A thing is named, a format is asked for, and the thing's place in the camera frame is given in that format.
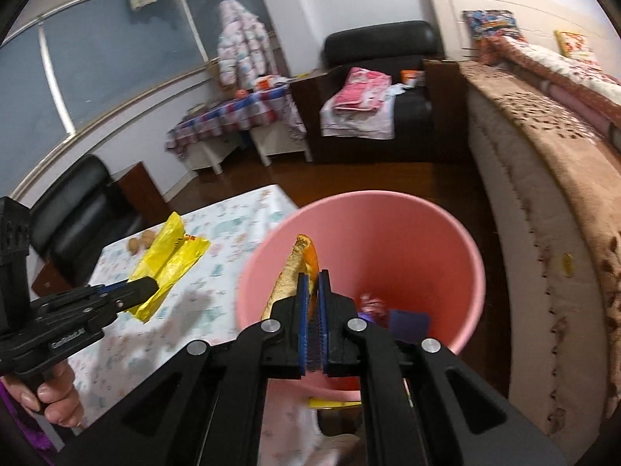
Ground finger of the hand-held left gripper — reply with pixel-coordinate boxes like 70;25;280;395
43;276;161;326
31;280;133;311

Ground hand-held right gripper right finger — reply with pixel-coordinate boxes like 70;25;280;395
317;269;568;466

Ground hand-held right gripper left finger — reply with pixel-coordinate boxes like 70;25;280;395
56;272;311;466

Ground orange peel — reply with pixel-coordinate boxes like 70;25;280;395
260;234;322;323

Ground yellow plastic bag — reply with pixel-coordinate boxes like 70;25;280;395
119;212;212;323

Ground red foam net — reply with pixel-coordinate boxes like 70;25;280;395
359;292;389;323

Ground blue foam net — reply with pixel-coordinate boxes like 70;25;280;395
389;309;432;341

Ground pink plastic bucket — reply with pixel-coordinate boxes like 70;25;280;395
235;191;487;403

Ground person's left hand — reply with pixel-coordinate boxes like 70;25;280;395
0;362;85;428

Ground yellow flat scrap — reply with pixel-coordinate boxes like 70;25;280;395
309;397;364;409

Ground black leather armchair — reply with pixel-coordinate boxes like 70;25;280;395
29;154;161;287

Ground peach fleece cloth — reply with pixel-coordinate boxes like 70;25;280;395
313;433;362;466

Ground white side table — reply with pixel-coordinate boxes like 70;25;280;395
187;121;314;176

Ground white lilac cloth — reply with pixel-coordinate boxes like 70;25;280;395
319;87;403;139

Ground plaid-covered side table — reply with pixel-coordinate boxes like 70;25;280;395
165;82;306;156

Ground pink folded clothes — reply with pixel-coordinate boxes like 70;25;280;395
335;67;393;112

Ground bed with brown blanket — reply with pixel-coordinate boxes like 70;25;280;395
458;61;621;435

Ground white rack pole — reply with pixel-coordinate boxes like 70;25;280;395
179;0;209;64

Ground pastel padded jacket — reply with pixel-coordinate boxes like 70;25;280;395
216;0;277;89

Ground black wood-armed armchair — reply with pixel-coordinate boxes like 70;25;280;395
291;20;469;163

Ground colourful patterned pillow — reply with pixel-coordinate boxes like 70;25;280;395
461;9;522;59

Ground orange floral quilt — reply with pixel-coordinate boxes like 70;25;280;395
478;34;621;122

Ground yellow patterned pillow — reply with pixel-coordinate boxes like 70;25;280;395
554;30;602;71

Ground white headboard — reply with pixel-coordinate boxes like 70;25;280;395
426;0;621;83

